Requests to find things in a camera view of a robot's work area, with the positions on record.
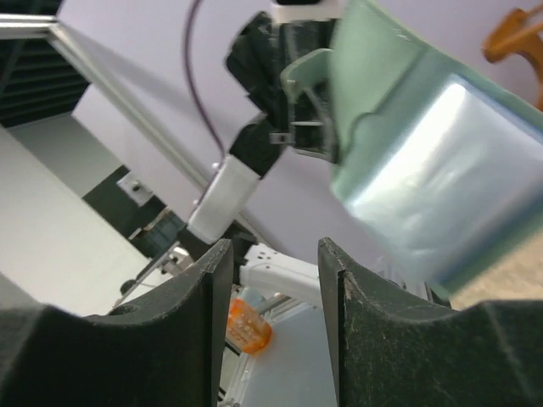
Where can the orange wooden rack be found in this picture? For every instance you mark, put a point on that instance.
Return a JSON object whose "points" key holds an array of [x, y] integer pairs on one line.
{"points": [[517, 33]]}

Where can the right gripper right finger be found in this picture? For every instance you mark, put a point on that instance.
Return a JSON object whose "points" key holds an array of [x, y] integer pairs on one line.
{"points": [[389, 347]]}

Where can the mint green card holder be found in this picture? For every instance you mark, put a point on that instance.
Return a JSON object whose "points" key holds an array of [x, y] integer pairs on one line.
{"points": [[441, 167]]}

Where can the orange plastic connector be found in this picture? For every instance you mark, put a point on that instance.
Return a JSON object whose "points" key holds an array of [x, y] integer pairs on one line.
{"points": [[246, 329]]}

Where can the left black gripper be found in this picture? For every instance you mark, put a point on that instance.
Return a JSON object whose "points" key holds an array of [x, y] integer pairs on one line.
{"points": [[283, 69]]}

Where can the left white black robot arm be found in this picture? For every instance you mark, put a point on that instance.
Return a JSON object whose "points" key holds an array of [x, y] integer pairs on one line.
{"points": [[235, 181]]}

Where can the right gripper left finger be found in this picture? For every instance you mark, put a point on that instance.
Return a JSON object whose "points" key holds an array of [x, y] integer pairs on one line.
{"points": [[163, 348]]}

